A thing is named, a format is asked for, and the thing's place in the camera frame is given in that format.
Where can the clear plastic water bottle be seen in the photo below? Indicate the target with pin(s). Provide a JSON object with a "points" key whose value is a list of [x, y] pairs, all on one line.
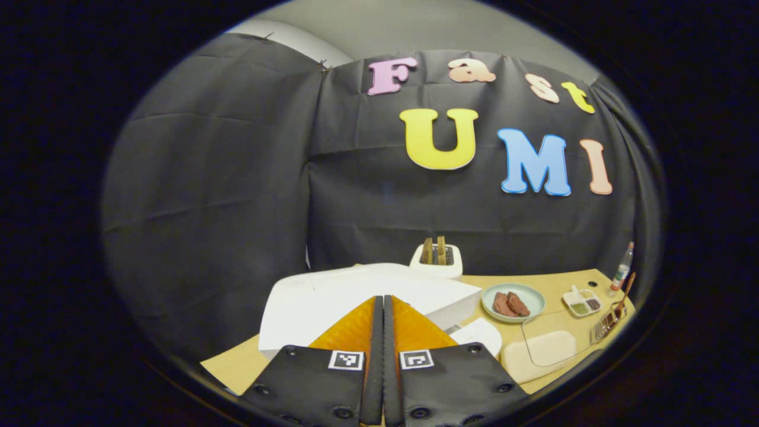
{"points": [[621, 274]]}

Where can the brown bread slice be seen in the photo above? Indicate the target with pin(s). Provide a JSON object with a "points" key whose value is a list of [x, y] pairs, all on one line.
{"points": [[441, 250], [427, 252]]}

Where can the white toaster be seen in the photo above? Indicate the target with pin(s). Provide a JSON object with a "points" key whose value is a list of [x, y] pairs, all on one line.
{"points": [[436, 270]]}

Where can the pale green plate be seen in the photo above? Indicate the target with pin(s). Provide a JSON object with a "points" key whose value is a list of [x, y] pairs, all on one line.
{"points": [[533, 299]]}

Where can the black backdrop cloth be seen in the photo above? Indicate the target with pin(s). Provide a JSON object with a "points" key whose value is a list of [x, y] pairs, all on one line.
{"points": [[225, 207]]}

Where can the white rice cooker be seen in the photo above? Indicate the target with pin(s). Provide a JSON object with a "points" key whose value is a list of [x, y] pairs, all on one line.
{"points": [[320, 302]]}

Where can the white divided bean dish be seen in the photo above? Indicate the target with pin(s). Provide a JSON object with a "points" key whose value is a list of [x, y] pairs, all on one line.
{"points": [[584, 299]]}

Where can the brown meat slice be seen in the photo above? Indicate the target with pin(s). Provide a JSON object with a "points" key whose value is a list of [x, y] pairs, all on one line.
{"points": [[519, 303], [503, 305]]}

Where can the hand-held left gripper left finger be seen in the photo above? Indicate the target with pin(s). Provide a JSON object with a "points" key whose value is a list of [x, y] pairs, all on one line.
{"points": [[372, 356]]}

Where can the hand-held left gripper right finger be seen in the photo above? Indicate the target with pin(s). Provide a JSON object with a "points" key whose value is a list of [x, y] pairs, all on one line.
{"points": [[391, 362]]}

